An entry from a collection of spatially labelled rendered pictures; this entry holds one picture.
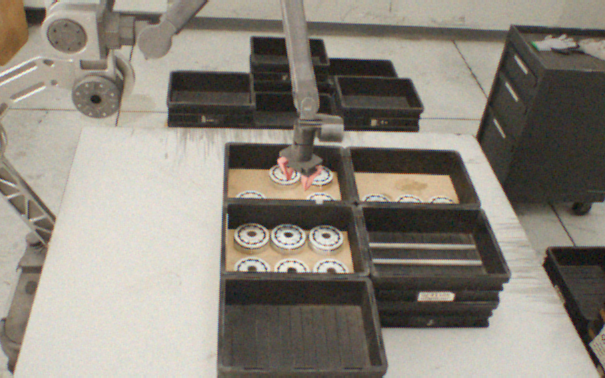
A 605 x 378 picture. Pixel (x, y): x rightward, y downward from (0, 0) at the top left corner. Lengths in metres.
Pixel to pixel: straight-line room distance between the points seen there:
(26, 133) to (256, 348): 2.56
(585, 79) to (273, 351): 2.06
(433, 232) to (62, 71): 1.24
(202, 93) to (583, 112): 1.81
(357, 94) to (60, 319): 1.98
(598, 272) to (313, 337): 1.67
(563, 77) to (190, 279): 1.92
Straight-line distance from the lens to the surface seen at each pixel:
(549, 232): 3.64
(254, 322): 1.75
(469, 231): 2.13
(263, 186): 2.16
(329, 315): 1.79
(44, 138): 3.91
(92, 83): 1.99
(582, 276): 3.04
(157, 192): 2.33
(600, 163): 3.58
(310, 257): 1.93
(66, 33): 1.67
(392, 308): 1.88
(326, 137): 1.69
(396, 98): 3.41
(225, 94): 3.28
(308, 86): 1.66
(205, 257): 2.09
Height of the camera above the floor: 2.18
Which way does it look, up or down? 39 degrees down
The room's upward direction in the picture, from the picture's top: 7 degrees clockwise
